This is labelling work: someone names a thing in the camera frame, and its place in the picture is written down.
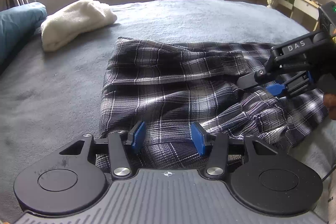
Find black white plaid pants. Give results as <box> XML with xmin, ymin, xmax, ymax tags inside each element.
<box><xmin>100</xmin><ymin>38</ymin><xmax>328</xmax><ymax>169</ymax></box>

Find person right hand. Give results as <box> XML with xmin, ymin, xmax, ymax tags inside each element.
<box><xmin>323</xmin><ymin>93</ymin><xmax>336</xmax><ymax>120</ymax></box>

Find light wooden desk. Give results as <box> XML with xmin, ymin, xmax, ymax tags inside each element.
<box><xmin>257</xmin><ymin>0</ymin><xmax>319</xmax><ymax>31</ymax></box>

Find grey bed blanket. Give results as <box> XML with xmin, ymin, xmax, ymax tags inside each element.
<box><xmin>0</xmin><ymin>0</ymin><xmax>336</xmax><ymax>222</ymax></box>

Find folded white fleece garment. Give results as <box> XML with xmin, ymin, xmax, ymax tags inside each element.
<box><xmin>41</xmin><ymin>0</ymin><xmax>117</xmax><ymax>52</ymax></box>

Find teal blue pillow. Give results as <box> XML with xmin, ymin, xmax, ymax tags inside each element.
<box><xmin>1</xmin><ymin>2</ymin><xmax>47</xmax><ymax>68</ymax></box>

